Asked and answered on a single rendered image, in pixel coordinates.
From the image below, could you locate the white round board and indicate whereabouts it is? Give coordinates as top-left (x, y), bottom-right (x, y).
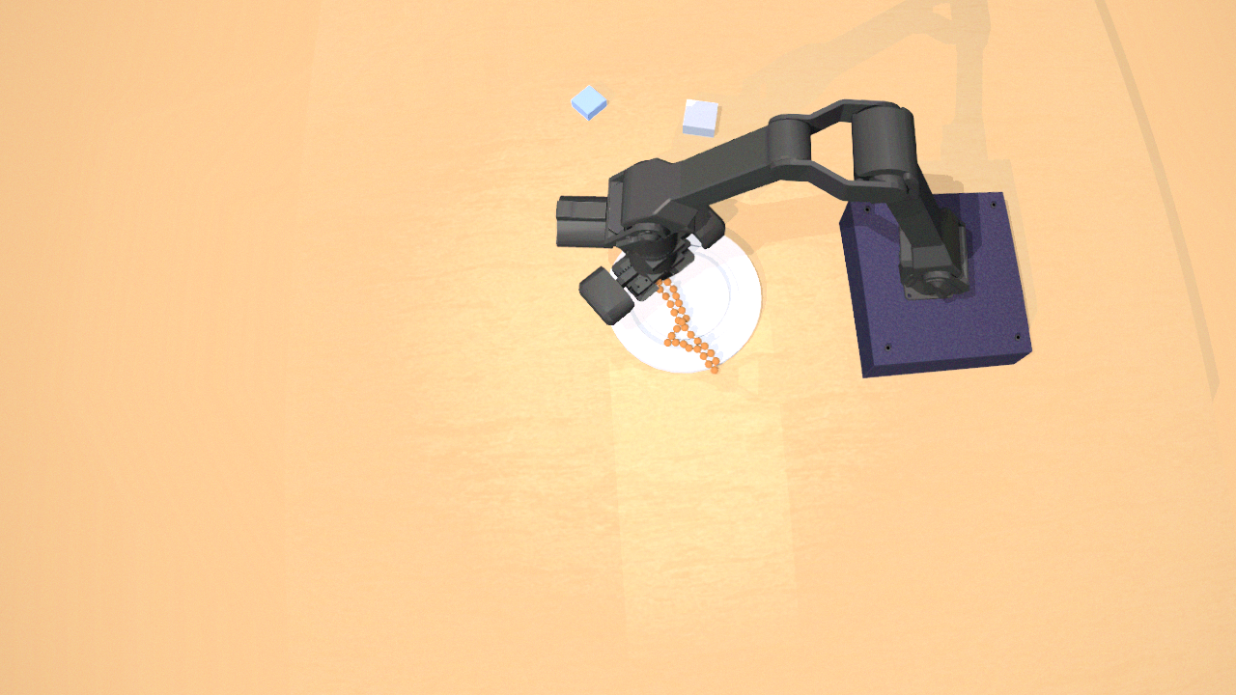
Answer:
top-left (611, 234), bottom-right (761, 373)

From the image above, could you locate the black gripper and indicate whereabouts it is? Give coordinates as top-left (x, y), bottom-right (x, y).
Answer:
top-left (578, 205), bottom-right (726, 325)

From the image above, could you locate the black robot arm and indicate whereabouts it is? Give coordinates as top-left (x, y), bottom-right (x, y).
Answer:
top-left (555, 98), bottom-right (969, 301)

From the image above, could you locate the white cube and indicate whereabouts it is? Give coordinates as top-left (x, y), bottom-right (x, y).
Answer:
top-left (684, 99), bottom-right (718, 139)

